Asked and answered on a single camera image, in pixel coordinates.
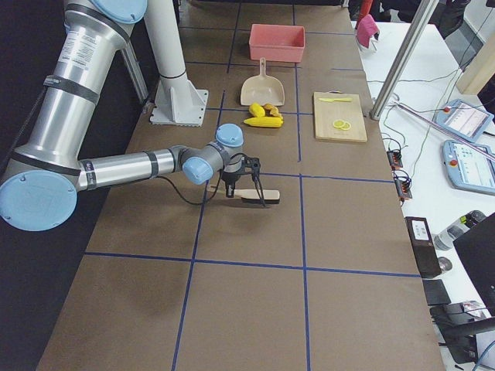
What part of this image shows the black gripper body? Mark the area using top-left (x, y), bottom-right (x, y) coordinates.
top-left (221, 152), bottom-right (261, 186)

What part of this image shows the black bristle hand brush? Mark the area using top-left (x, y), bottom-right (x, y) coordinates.
top-left (207, 185), bottom-right (281, 206)

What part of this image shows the yellow toy corn cob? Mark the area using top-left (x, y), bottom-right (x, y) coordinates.
top-left (244, 116), bottom-right (284, 128)

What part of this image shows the yellow toy lemon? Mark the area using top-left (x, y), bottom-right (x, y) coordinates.
top-left (248, 103), bottom-right (266, 117)

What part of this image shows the beige plastic dustpan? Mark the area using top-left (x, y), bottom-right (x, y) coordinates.
top-left (241, 57), bottom-right (285, 107)

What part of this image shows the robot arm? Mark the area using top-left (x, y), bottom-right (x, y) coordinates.
top-left (1, 1), bottom-right (264, 231)

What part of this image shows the pink plastic bin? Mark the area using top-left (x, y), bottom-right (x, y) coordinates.
top-left (248, 24), bottom-right (306, 63)

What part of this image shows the white mounting pillar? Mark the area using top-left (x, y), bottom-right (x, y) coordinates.
top-left (145, 0), bottom-right (209, 127)

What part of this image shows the wooden cutting board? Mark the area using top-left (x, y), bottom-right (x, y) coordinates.
top-left (313, 92), bottom-right (367, 143)

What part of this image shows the yellow toy knife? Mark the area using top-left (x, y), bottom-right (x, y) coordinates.
top-left (318, 97), bottom-right (353, 103)

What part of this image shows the orange relay module far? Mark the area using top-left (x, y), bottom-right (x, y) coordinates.
top-left (387, 148), bottom-right (403, 170)

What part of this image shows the orange relay module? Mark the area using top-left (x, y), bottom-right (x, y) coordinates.
top-left (387, 148), bottom-right (403, 170)
top-left (393, 170), bottom-right (412, 201)

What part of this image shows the orange relay module near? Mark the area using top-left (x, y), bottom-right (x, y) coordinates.
top-left (393, 170), bottom-right (412, 201)

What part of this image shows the white reacher grabber stick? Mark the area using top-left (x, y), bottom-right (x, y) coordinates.
top-left (396, 103), bottom-right (495, 162)

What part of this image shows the red cloth chair back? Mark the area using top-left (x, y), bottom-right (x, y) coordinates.
top-left (356, 14), bottom-right (380, 49)

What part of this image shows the brown cardboard box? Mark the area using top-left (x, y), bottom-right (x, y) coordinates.
top-left (405, 216), bottom-right (442, 278)

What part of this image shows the near teach pendant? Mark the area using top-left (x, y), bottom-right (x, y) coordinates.
top-left (442, 140), bottom-right (494, 195)

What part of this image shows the teach pendant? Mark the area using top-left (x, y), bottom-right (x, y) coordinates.
top-left (434, 99), bottom-right (494, 143)
top-left (442, 140), bottom-right (494, 195)

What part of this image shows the far teach pendant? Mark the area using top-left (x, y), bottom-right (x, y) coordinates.
top-left (434, 99), bottom-right (494, 143)

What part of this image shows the black monitor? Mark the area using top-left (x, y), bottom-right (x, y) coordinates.
top-left (453, 217), bottom-right (495, 316)

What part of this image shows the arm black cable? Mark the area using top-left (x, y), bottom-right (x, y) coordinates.
top-left (156, 152), bottom-right (268, 209)

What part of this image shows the aluminium frame post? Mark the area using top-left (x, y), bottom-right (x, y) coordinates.
top-left (370, 0), bottom-right (439, 121)

